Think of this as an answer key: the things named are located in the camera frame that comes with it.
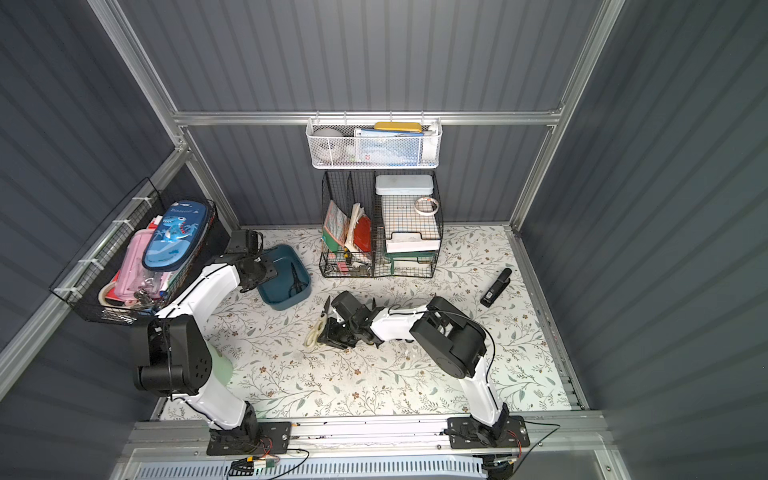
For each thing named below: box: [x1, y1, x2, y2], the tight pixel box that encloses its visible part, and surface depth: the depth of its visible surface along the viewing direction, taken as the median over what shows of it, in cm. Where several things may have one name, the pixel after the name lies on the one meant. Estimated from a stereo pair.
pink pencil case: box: [115, 229, 169, 303], surface depth 69 cm
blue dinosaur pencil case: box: [142, 201, 209, 272], surface depth 71 cm
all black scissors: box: [289, 262, 305, 298], surface depth 104 cm
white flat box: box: [375, 174, 434, 195], surface depth 104 cm
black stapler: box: [480, 268, 512, 308], surface depth 101 cm
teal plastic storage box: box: [257, 244, 312, 311], surface depth 104 cm
